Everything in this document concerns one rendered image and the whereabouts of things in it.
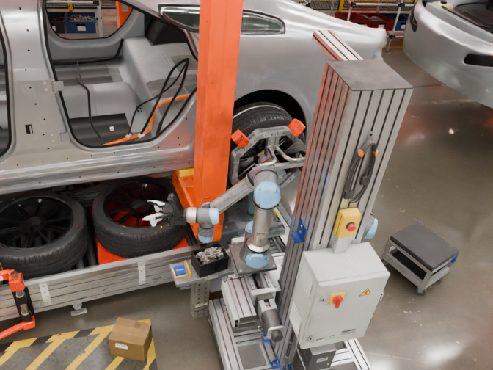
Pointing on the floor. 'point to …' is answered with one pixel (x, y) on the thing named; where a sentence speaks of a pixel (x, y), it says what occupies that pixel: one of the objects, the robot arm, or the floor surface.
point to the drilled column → (199, 299)
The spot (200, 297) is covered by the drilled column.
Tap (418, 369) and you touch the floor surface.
